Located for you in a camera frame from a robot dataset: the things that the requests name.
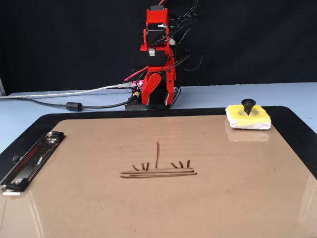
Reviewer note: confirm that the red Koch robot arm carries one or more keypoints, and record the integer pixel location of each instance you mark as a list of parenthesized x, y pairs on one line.
[(156, 17)]

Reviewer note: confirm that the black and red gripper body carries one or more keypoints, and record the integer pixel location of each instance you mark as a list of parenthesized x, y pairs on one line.
[(153, 59)]

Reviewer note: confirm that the metal clipboard clip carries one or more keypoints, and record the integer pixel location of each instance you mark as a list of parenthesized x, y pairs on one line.
[(29, 163)]

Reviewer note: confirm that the controller board with red LED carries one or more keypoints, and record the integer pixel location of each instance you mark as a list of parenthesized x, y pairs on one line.
[(138, 84)]

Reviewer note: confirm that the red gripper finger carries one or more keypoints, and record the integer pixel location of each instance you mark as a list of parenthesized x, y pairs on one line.
[(151, 84), (171, 84)]

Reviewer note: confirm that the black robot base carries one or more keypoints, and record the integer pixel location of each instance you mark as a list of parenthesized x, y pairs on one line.
[(157, 99)]

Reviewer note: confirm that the brown clipboard with black rim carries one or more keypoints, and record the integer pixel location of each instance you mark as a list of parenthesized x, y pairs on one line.
[(158, 210)]

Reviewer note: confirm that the yellow sponge with black knob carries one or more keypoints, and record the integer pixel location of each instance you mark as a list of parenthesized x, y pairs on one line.
[(247, 121)]

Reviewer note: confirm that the brown marker drawing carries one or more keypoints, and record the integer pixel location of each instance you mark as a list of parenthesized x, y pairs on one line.
[(157, 158)]

